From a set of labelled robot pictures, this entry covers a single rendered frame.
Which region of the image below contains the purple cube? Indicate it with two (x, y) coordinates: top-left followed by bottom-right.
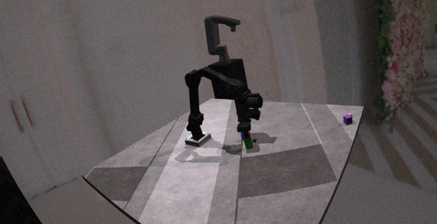
(344, 114), (352, 124)

